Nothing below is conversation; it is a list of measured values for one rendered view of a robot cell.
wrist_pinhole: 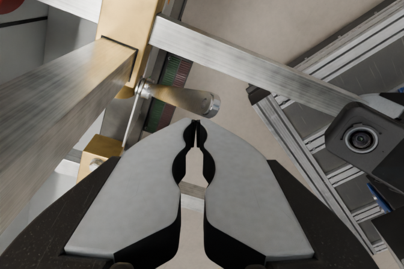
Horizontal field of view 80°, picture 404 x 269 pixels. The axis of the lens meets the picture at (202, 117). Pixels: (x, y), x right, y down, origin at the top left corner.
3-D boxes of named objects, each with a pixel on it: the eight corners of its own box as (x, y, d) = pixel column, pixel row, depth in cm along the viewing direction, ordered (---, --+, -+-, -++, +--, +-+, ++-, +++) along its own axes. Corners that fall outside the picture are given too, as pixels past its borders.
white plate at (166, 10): (184, -24, 36) (178, -29, 28) (139, 118, 48) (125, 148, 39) (180, -26, 36) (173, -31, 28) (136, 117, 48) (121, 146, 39)
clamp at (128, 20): (172, -21, 26) (165, -24, 22) (139, 88, 32) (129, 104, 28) (120, -44, 25) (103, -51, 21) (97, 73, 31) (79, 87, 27)
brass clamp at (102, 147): (129, 143, 40) (120, 162, 36) (112, 199, 46) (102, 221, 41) (92, 131, 39) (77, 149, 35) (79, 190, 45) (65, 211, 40)
